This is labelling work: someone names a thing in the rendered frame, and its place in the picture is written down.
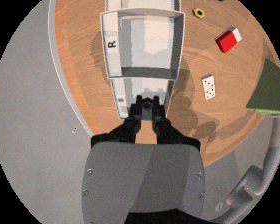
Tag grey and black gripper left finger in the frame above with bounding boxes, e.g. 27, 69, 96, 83
91, 95, 142, 148

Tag white rack of bins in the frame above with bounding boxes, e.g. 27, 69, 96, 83
100, 0, 185, 120

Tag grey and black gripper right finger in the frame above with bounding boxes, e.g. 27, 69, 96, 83
152, 96, 201, 151

